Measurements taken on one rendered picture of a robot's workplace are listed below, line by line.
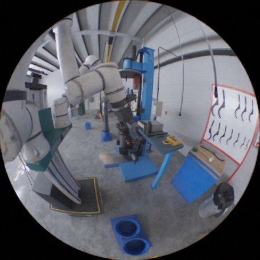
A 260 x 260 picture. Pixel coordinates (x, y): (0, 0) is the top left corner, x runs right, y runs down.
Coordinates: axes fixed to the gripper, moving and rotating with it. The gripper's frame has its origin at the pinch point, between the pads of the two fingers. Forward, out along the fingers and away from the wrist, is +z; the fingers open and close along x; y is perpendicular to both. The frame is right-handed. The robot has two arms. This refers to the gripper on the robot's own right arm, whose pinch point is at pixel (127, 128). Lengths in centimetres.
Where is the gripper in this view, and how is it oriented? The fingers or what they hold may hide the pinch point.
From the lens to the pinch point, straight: 43.8
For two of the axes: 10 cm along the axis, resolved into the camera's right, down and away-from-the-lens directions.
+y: -8.3, 5.0, -2.6
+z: 2.5, 7.4, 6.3
